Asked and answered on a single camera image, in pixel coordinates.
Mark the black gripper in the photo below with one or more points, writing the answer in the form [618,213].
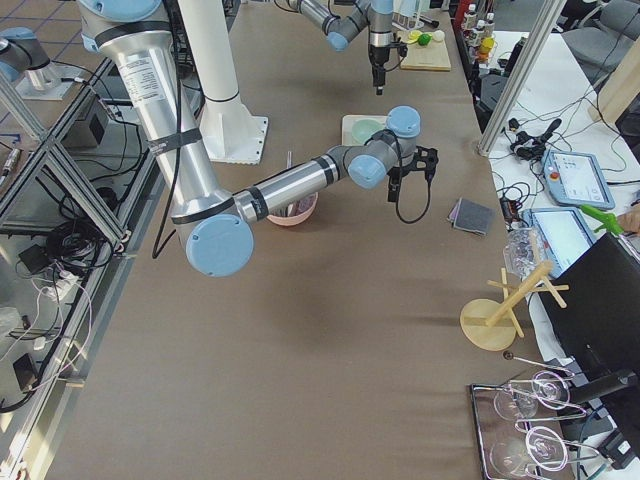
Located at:
[378,58]
[394,176]

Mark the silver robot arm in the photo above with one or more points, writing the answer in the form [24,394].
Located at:
[374,17]
[214,224]

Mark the green bowl on tray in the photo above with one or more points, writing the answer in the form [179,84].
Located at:
[364,129]

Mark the cream rabbit serving tray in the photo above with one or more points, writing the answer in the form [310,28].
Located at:
[349,120]

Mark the lemon slice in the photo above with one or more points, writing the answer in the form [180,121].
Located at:
[413,36]

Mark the bamboo cutting board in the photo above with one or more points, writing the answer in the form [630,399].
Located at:
[432,57]

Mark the green lime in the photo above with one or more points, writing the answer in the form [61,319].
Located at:
[424,39]

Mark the grey folded cloth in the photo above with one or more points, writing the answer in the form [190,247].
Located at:
[471,217]

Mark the pink bowl with ice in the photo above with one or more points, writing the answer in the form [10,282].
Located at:
[295,213]

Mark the blue teach pendant far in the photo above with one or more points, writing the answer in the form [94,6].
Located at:
[575,179]

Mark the blue teach pendant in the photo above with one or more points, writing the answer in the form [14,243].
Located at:
[565,234]
[575,179]

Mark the blue teach pendant near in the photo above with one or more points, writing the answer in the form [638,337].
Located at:
[565,234]

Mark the wooden cup rack stand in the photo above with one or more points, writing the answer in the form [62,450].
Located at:
[492,325]

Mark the black monitor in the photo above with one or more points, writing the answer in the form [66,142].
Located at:
[599,327]

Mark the wine glass upper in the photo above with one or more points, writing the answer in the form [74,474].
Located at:
[520,399]

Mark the wine glass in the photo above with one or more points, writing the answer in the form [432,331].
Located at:
[534,455]
[520,399]

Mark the black glass holder tray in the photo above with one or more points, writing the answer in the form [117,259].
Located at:
[491,428]

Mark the wine glass lower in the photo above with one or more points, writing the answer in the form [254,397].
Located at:
[534,455]

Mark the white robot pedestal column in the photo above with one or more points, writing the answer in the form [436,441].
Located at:
[230,132]

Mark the aluminium frame post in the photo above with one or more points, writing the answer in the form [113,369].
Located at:
[542,27]

